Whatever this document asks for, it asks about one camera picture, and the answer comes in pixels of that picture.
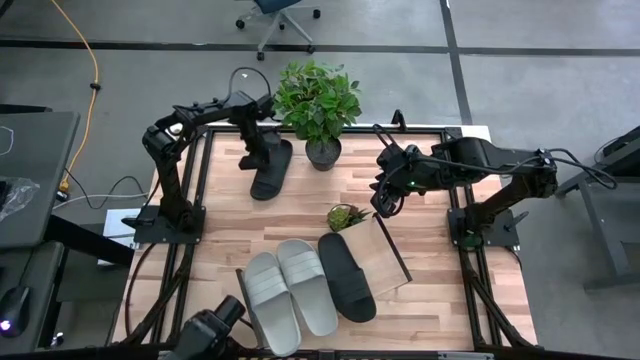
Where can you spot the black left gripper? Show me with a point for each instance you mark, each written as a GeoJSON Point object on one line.
{"type": "Point", "coordinates": [265, 150]}

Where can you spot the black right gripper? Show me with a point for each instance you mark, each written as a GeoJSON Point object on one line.
{"type": "Point", "coordinates": [405, 170]}

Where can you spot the black slide sandal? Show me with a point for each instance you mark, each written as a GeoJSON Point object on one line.
{"type": "Point", "coordinates": [347, 280]}
{"type": "Point", "coordinates": [272, 182]}

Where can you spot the grey slide sandal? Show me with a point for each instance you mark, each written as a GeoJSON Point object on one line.
{"type": "Point", "coordinates": [272, 305]}
{"type": "Point", "coordinates": [307, 285]}

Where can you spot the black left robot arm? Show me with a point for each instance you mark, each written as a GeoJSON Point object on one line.
{"type": "Point", "coordinates": [167, 180]}

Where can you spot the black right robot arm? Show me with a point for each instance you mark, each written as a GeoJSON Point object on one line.
{"type": "Point", "coordinates": [480, 155]}

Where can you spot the succulents in black pot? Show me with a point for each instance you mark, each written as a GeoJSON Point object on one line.
{"type": "Point", "coordinates": [345, 217]}

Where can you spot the leafy tree in black pot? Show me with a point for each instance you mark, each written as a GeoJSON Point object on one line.
{"type": "Point", "coordinates": [317, 100]}

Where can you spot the black clamp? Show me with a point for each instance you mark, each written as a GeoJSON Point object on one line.
{"type": "Point", "coordinates": [398, 120]}

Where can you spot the blue office chair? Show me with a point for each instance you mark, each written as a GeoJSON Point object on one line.
{"type": "Point", "coordinates": [280, 15]}

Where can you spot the black cylindrical device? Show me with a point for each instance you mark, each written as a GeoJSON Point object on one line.
{"type": "Point", "coordinates": [205, 330]}

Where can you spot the grey side table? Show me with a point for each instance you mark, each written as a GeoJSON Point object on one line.
{"type": "Point", "coordinates": [615, 235]}

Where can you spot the black desk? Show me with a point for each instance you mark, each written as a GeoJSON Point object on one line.
{"type": "Point", "coordinates": [30, 270]}
{"type": "Point", "coordinates": [30, 175]}

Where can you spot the clear plastic bag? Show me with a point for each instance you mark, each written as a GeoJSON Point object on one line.
{"type": "Point", "coordinates": [15, 192]}

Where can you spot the black computer mouse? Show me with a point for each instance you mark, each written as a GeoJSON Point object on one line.
{"type": "Point", "coordinates": [14, 310]}

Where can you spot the black aluminium table frame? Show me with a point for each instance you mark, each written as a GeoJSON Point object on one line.
{"type": "Point", "coordinates": [425, 131]}

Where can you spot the silver metal bracket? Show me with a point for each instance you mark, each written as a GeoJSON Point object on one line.
{"type": "Point", "coordinates": [465, 356]}

